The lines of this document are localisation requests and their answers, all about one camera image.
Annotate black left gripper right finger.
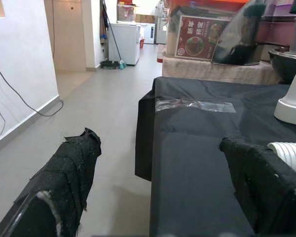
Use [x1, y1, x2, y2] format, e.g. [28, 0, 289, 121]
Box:
[219, 137, 296, 235]

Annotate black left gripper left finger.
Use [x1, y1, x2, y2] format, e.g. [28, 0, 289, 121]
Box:
[13, 127, 102, 237]

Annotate black tablecloth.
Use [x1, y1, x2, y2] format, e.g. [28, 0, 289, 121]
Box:
[134, 76, 296, 237]

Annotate clear tape strip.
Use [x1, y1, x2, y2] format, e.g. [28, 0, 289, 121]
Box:
[154, 98, 237, 114]

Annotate black pole mop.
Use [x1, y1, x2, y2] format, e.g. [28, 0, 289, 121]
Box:
[100, 0, 127, 70]

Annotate black round basin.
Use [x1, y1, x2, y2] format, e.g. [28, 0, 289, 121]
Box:
[268, 47, 296, 83]

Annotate beige low bench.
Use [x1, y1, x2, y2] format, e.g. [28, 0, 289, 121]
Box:
[161, 55, 282, 85]

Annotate dark shiny plastic bag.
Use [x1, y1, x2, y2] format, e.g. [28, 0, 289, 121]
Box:
[211, 0, 267, 66]

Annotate white cabinet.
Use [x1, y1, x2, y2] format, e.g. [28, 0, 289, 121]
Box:
[108, 21, 142, 66]

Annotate pink box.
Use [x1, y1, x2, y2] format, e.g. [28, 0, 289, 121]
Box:
[258, 14, 296, 45]

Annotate clear storage box orange lid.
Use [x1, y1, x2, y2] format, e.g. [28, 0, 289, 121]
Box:
[166, 0, 245, 61]

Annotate long black wall cable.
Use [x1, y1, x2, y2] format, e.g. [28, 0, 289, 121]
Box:
[0, 60, 64, 117]

